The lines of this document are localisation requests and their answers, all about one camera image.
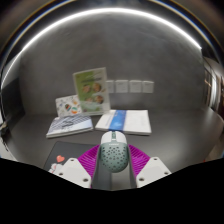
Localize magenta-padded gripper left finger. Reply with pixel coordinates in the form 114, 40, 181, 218
53, 144, 103, 190

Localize glass door frame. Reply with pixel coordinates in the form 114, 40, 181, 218
202, 56, 224, 116

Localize green white perforated computer mouse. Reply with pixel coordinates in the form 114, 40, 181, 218
99, 130, 131, 174

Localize grey patterned booklet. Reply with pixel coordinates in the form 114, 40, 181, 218
45, 115, 95, 139

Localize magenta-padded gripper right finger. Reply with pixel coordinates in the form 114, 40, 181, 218
127, 143, 172, 189

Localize green standing brochure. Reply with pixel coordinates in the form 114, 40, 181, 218
72, 66, 112, 117

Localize small white illustrated card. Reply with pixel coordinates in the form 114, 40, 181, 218
54, 94, 84, 118

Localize white book with blue stripe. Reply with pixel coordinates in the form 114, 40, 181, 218
94, 109, 153, 137

